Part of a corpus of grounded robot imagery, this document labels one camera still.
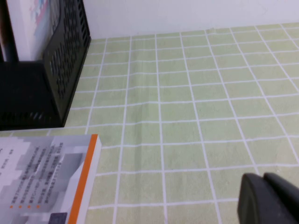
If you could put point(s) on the green white grid tablecloth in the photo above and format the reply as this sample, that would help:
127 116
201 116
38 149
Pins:
187 116

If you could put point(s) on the navy and white cover book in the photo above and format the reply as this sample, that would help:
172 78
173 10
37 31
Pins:
25 35

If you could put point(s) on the ROS book with orange spine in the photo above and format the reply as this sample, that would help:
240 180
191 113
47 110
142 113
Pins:
46 175

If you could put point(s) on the black perforated book holder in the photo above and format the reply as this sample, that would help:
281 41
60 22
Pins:
23 93

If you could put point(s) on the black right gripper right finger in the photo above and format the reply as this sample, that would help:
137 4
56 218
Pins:
285 196

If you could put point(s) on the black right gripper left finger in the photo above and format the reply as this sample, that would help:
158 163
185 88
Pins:
251 200

